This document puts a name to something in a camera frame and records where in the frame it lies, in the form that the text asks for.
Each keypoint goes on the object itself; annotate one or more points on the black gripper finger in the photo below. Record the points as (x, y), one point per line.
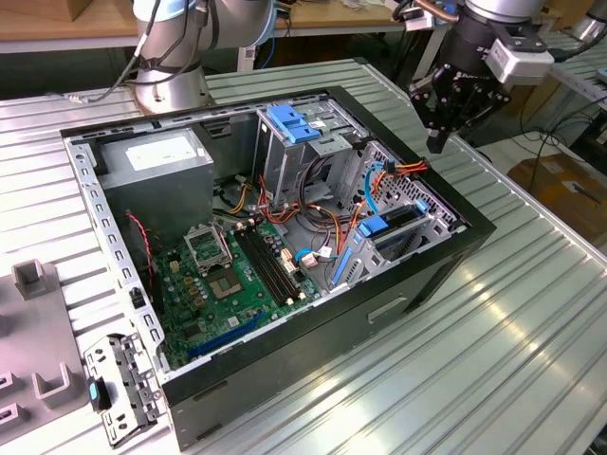
(488, 102)
(429, 95)

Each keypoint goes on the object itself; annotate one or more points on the hard disk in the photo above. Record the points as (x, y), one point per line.
(374, 226)

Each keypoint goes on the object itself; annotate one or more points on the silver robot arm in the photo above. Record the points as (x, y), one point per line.
(175, 85)

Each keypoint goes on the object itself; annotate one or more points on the grey metal disk bay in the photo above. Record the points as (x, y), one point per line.
(362, 256)

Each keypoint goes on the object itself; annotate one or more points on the stacked brown cardboard boxes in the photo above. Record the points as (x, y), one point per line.
(540, 102)

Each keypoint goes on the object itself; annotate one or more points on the metal slat side table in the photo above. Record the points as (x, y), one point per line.
(581, 76)

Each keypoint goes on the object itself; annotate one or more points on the large brown cardboard box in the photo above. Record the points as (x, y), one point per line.
(559, 189)

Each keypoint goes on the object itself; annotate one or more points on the long wooden desk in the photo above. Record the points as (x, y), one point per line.
(341, 19)

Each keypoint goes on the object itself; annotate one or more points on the pale blue device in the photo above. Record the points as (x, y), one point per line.
(602, 74)

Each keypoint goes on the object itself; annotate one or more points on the blue plastic drive latch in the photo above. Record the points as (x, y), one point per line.
(289, 123)

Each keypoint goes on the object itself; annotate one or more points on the grey optical drive cage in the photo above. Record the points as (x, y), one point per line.
(280, 161)

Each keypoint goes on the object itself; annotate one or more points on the white plug connector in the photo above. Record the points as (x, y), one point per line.
(308, 260)

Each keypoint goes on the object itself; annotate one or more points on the beige board connector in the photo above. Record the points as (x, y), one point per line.
(288, 263)

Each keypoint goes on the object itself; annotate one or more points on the black RAM slot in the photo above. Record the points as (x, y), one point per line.
(265, 265)
(277, 265)
(271, 265)
(259, 265)

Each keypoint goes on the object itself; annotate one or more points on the thin locking lever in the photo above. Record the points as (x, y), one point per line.
(223, 242)

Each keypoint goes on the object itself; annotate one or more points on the CPU socket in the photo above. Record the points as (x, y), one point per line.
(223, 284)

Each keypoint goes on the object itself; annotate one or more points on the green motherboard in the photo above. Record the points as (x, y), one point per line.
(246, 308)

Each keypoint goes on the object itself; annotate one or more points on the grey power supply unit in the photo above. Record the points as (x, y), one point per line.
(156, 194)

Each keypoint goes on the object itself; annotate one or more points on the black open PC case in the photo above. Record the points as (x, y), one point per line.
(294, 360)

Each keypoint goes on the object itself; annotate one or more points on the blue expansion slot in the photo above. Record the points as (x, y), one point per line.
(223, 337)

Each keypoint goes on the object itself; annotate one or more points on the small brown cardboard box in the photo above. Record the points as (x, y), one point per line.
(78, 8)

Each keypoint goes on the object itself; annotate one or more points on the metal slot cover retainer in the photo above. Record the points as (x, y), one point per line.
(135, 379)

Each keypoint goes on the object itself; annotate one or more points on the black clip with blue button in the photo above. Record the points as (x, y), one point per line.
(95, 393)

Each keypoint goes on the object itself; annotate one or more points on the grey parts rack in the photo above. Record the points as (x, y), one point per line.
(33, 332)

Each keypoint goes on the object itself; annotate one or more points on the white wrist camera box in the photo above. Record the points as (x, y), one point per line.
(517, 64)

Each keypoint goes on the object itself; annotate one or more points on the small grey wrist camera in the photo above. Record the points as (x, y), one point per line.
(418, 21)

